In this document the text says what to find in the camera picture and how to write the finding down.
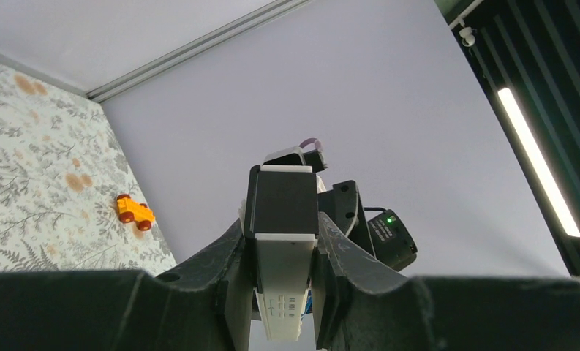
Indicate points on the floral patterned table mat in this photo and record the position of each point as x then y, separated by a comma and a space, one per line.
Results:
61, 170

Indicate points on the white remote control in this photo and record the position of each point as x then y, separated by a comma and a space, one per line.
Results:
280, 227

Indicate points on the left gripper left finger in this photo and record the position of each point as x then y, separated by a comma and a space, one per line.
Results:
204, 303

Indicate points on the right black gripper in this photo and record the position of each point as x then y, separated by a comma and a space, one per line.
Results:
384, 236

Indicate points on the yellow toy car red wheels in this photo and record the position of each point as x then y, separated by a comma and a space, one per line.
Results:
130, 211

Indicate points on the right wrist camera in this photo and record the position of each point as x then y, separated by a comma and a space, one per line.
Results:
296, 156

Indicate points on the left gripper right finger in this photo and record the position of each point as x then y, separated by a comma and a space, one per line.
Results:
361, 304

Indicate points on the blue battery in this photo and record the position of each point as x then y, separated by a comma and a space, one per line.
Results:
308, 306

